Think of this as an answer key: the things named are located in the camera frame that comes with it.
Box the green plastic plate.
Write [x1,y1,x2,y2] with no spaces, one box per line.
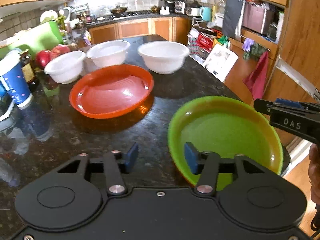
[168,96,284,185]

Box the orange plastic plate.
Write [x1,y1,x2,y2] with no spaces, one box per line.
[69,64,155,119]

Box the white ribbed bowl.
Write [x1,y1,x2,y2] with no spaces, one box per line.
[138,41,189,75]
[44,50,86,84]
[86,40,131,68]

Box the person's right hand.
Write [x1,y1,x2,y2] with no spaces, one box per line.
[308,144,320,204]

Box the red hanging cloth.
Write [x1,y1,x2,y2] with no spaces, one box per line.
[242,51,268,100]

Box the purple rubber glove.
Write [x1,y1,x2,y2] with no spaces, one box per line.
[242,38,254,52]

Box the white window gift box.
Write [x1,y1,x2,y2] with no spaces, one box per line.
[202,44,239,82]

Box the red snack bag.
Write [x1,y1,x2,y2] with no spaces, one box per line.
[187,27,222,56]

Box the red apple right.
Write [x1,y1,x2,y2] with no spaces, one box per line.
[50,44,71,59]

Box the red apple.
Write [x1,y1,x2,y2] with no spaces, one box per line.
[50,44,71,59]
[35,50,52,70]

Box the dark sauce jar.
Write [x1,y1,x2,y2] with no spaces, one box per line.
[20,50,39,92]

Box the red apple left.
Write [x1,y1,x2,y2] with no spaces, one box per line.
[35,50,52,70]

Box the blue paper coffee cup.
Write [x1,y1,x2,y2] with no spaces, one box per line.
[1,49,33,108]

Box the green cutting board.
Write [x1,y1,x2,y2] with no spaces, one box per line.
[1,21,63,59]

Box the dark hanging apron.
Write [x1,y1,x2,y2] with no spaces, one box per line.
[222,0,245,41]

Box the teal electric kettle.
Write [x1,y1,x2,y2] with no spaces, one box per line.
[199,7,212,22]

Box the black wok on stove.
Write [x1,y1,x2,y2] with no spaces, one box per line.
[110,6,127,15]

